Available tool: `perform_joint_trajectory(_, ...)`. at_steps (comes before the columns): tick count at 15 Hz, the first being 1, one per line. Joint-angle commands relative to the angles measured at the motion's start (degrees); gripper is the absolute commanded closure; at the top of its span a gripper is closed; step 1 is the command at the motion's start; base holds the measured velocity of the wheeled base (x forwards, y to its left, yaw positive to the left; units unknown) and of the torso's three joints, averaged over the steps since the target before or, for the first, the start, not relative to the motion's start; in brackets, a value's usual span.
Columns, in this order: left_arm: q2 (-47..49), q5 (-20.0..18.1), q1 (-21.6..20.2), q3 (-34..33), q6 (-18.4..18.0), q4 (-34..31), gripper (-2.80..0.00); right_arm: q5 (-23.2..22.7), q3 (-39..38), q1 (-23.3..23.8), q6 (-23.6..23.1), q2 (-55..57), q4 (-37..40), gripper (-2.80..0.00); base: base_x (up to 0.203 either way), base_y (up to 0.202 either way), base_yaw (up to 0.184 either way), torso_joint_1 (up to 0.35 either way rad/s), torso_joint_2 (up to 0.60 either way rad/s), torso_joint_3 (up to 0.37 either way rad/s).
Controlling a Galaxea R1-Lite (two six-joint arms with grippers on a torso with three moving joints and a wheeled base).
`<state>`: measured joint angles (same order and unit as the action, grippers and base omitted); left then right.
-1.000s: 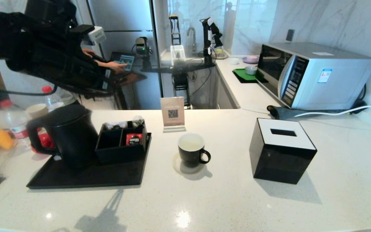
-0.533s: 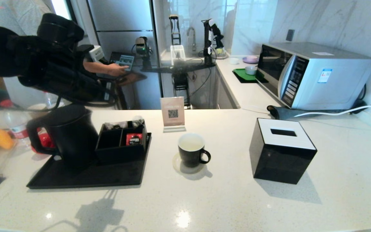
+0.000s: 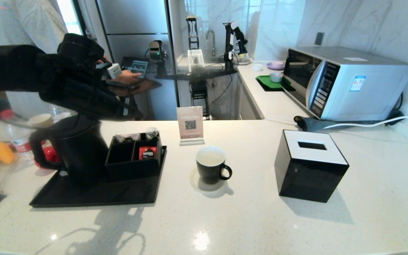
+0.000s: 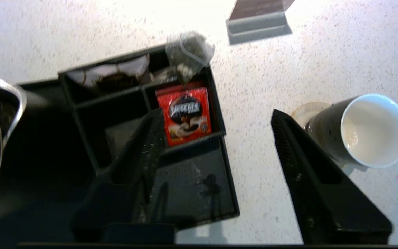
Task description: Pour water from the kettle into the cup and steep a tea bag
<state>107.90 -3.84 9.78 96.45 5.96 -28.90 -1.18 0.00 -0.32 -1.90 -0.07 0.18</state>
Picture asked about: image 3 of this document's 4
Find black electric kettle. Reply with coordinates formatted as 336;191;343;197
29;114;109;187

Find person's right hand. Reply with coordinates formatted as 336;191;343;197
117;70;144;85

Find white sugar sachets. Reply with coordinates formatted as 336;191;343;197
115;134;141;143

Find wooden desk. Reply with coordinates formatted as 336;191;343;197
110;79;162;121

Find red coffee sachet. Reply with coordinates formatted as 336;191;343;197
139;146;158;160

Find black laptop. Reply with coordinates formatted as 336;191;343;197
121;57;149;79

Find brown paper cup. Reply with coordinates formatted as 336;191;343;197
28;113;54;129

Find black compartment organizer box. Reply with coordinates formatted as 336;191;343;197
105;133;163;178

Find QR code sign stand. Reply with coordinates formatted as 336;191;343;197
176;106;205;146

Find red toy apple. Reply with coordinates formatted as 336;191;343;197
40;140;61;168

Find window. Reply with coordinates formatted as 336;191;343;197
57;0;86;36

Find white dish rack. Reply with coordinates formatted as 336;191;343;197
187;49;205;71

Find black serving tray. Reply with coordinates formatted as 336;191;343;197
29;146;167;208

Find grey refrigerator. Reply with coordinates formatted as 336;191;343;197
95;0;178;121

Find person in grey t-shirt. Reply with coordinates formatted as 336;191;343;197
0;0;80;119

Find white saucer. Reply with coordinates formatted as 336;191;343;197
190;168;226;192

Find black mug white inside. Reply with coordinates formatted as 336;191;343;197
195;146;232;185

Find orange toy fruit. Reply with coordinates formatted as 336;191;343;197
0;142;16;164

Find chrome kitchen faucet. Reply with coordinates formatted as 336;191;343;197
206;29;217;56

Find green tray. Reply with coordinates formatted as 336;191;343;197
255;74;295;92

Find black tissue box white lid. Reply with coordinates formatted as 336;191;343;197
274;130;350;203

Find silver microwave oven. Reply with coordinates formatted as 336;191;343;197
281;46;408;121

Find tall black frame stand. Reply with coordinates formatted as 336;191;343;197
186;15;200;50

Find white power cable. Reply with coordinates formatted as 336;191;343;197
324;109;408;129

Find black power cable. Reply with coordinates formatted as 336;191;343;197
385;93;408;123

